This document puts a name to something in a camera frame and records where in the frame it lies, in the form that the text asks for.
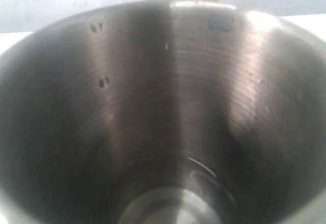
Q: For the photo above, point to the stainless steel cup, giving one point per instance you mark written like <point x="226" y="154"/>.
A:
<point x="164" y="112"/>

